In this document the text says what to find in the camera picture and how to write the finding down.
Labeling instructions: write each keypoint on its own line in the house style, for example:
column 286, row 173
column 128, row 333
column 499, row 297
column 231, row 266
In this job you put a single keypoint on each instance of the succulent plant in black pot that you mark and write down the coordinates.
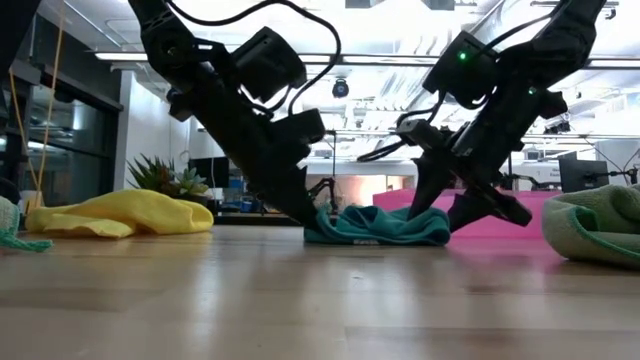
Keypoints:
column 160, row 175

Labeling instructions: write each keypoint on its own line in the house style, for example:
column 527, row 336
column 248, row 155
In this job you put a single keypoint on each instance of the blue microfiber towel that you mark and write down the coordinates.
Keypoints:
column 380, row 227

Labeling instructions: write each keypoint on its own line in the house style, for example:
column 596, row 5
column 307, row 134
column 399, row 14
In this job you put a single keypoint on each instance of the black overhead frame beam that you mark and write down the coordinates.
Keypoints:
column 380, row 59

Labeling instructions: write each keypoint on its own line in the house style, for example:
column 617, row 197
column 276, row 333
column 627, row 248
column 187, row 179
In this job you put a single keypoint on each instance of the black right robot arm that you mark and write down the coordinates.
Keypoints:
column 565, row 35

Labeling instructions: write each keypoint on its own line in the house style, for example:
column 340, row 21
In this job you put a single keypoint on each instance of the black computer monitor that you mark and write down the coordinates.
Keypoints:
column 210, row 172
column 582, row 175

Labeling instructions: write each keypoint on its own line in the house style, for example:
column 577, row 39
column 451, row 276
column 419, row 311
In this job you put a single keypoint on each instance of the black hanging camera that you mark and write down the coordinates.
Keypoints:
column 340, row 89

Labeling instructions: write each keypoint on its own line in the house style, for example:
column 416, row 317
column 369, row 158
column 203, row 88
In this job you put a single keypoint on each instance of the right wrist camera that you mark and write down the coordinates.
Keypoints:
column 460, row 72

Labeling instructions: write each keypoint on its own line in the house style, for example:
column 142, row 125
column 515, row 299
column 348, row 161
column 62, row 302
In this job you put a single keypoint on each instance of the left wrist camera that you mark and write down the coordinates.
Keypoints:
column 270, row 62

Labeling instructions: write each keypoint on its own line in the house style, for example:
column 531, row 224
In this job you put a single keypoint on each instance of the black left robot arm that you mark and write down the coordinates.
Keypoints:
column 165, row 45

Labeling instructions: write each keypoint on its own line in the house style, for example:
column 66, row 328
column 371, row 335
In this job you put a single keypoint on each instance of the yellow microfiber towel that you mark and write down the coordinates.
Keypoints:
column 125, row 212

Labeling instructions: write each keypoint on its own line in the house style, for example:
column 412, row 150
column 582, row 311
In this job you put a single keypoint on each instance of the green microfiber towel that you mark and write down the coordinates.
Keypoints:
column 7, row 220
column 600, row 225

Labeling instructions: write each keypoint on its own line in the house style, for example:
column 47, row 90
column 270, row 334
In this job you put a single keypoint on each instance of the pink plastic bin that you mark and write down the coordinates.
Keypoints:
column 390, row 197

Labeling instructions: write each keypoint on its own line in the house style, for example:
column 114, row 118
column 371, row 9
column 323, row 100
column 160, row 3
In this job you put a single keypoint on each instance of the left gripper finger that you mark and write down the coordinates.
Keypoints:
column 300, row 200

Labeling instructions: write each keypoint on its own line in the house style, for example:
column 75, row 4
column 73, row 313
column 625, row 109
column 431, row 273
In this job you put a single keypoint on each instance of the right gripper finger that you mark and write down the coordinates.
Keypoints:
column 472, row 212
column 427, row 185

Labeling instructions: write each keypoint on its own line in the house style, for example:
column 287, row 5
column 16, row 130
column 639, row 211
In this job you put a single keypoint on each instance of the black metal stand frame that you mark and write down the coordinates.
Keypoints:
column 334, row 155

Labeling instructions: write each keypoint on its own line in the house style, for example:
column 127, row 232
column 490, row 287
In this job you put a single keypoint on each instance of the small black robot arm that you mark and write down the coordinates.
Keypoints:
column 325, row 187

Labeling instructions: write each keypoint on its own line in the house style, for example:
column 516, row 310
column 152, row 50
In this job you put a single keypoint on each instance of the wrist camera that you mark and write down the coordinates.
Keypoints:
column 270, row 62
column 460, row 72

